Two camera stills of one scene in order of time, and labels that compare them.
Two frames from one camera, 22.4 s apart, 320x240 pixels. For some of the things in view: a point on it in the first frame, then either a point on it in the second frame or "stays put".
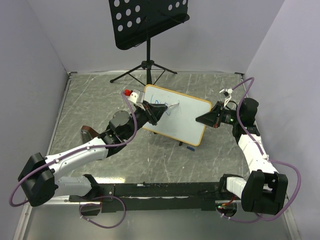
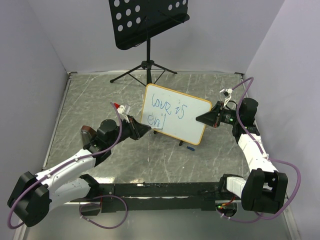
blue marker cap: [190, 148] stays put
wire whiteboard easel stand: [180, 143] stays put
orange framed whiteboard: [179, 121] stays put
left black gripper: [154, 112] to [137, 129]
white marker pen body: [173, 104] to [156, 129]
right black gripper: [211, 118] stays put
